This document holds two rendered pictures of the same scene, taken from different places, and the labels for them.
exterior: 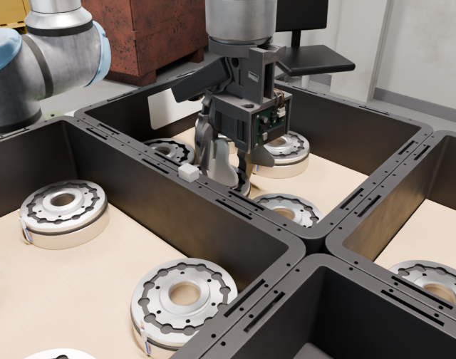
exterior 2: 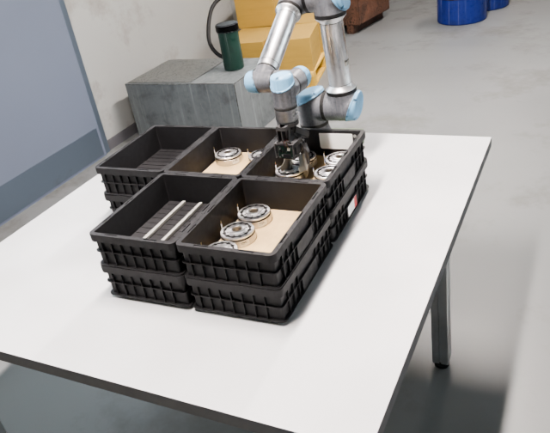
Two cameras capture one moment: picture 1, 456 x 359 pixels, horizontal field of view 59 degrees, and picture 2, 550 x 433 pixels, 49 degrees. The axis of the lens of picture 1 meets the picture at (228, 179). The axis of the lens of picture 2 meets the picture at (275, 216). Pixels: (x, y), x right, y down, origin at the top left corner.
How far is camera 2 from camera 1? 1.91 m
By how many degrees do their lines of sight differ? 64
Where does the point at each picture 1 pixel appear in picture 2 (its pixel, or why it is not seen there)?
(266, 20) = (280, 118)
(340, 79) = not seen: outside the picture
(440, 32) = not seen: outside the picture
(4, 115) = (303, 121)
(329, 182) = not seen: hidden behind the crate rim
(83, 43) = (339, 101)
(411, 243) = (290, 214)
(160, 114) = (325, 143)
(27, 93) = (313, 116)
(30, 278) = (238, 167)
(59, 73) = (326, 112)
